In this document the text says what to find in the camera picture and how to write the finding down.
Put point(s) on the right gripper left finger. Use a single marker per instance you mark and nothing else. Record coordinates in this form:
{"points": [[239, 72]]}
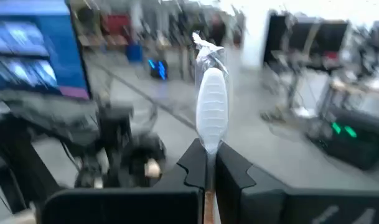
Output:
{"points": [[195, 168]]}

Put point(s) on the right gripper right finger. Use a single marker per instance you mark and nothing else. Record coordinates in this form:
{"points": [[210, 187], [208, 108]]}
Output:
{"points": [[229, 174]]}

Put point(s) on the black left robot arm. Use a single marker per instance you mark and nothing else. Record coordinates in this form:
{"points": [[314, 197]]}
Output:
{"points": [[114, 130]]}

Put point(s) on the black device blue lights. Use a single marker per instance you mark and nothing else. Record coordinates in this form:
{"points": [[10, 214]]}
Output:
{"points": [[158, 70]]}

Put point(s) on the black device green lights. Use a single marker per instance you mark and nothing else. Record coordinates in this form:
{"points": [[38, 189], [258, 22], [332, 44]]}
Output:
{"points": [[363, 149]]}

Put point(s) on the blue tablet screen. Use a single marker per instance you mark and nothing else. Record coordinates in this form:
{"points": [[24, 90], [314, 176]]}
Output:
{"points": [[61, 46]]}

